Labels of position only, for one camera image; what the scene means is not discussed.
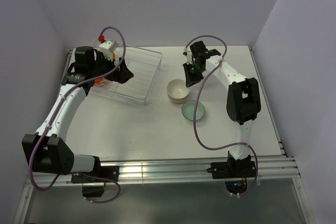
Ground purple cable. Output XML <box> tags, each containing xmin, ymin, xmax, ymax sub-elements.
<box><xmin>27</xmin><ymin>26</ymin><xmax>127</xmax><ymax>204</ymax></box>
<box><xmin>185</xmin><ymin>35</ymin><xmax>260</xmax><ymax>197</ymax></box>

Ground aluminium mounting rail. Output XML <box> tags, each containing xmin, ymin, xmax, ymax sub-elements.
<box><xmin>25</xmin><ymin>155</ymin><xmax>301</xmax><ymax>185</ymax></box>

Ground white orange bowl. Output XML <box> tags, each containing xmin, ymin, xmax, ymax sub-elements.
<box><xmin>94</xmin><ymin>78</ymin><xmax>109</xmax><ymax>88</ymax></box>

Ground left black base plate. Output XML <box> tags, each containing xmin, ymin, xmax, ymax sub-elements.
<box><xmin>71</xmin><ymin>165</ymin><xmax>120</xmax><ymax>184</ymax></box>

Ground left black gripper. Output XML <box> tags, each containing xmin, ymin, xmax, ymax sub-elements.
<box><xmin>89</xmin><ymin>51</ymin><xmax>133</xmax><ymax>84</ymax></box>

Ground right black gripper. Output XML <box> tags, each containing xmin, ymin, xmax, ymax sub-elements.
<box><xmin>183</xmin><ymin>61</ymin><xmax>204</xmax><ymax>87</ymax></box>

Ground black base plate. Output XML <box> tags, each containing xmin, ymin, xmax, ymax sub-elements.
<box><xmin>71</xmin><ymin>165</ymin><xmax>120</xmax><ymax>184</ymax></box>
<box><xmin>206</xmin><ymin>161</ymin><xmax>257</xmax><ymax>179</ymax></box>

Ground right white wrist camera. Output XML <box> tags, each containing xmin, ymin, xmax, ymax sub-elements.
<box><xmin>183</xmin><ymin>47</ymin><xmax>193</xmax><ymax>65</ymax></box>

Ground cream bowl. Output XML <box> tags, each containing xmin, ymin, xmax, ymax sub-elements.
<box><xmin>166</xmin><ymin>79</ymin><xmax>190</xmax><ymax>99</ymax></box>
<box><xmin>167</xmin><ymin>94</ymin><xmax>188</xmax><ymax>104</ymax></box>

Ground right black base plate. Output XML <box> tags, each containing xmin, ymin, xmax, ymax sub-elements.
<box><xmin>206</xmin><ymin>161</ymin><xmax>257</xmax><ymax>179</ymax></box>

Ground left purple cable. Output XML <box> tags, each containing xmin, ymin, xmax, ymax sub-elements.
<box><xmin>27</xmin><ymin>26</ymin><xmax>127</xmax><ymax>204</ymax></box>

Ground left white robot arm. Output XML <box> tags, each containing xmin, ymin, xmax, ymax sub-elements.
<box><xmin>22</xmin><ymin>40</ymin><xmax>134</xmax><ymax>182</ymax></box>

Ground clear wire dish rack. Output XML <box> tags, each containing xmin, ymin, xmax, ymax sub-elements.
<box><xmin>81</xmin><ymin>38</ymin><xmax>163</xmax><ymax>108</ymax></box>

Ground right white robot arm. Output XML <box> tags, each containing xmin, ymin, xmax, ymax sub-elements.
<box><xmin>183</xmin><ymin>41</ymin><xmax>261</xmax><ymax>177</ymax></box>

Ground light green bowl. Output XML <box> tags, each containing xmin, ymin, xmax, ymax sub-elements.
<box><xmin>181</xmin><ymin>100</ymin><xmax>205</xmax><ymax>121</ymax></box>

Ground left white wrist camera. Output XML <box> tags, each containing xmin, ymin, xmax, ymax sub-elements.
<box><xmin>98</xmin><ymin>35</ymin><xmax>118</xmax><ymax>61</ymax></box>

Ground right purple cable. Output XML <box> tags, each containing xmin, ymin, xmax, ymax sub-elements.
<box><xmin>185</xmin><ymin>35</ymin><xmax>260</xmax><ymax>197</ymax></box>

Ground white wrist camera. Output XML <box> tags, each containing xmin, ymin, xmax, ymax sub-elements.
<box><xmin>98</xmin><ymin>35</ymin><xmax>118</xmax><ymax>61</ymax></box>
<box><xmin>183</xmin><ymin>47</ymin><xmax>193</xmax><ymax>65</ymax></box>

